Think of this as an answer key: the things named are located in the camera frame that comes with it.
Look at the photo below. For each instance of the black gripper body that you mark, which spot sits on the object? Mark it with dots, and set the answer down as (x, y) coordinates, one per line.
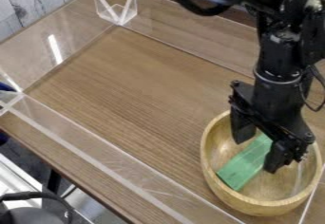
(273, 105)

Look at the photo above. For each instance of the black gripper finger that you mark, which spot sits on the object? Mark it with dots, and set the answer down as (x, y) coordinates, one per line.
(278, 157)
(242, 127)

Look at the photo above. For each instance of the green rectangular block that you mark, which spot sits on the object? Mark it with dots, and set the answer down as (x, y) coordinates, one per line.
(245, 164)

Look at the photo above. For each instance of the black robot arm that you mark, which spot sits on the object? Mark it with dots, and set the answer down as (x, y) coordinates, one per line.
(290, 27)

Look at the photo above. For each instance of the brown wooden bowl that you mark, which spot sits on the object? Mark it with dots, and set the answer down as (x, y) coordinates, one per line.
(270, 194)

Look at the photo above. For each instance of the clear acrylic corner bracket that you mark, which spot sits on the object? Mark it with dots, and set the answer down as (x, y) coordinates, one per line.
(116, 14)

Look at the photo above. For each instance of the clear acrylic barrier wall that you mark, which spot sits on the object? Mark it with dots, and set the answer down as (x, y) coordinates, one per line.
(111, 102)

